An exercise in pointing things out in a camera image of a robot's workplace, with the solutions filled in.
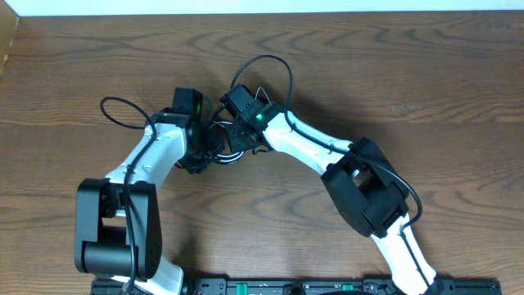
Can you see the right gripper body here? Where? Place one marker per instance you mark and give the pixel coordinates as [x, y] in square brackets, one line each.
[237, 139]

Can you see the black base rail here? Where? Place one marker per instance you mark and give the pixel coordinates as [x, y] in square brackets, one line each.
[216, 286]

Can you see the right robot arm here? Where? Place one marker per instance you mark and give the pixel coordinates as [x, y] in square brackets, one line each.
[367, 192]

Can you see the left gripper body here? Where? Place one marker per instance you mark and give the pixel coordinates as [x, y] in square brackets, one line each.
[198, 160]

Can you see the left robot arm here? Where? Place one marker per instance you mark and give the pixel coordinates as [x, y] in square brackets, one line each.
[117, 222]

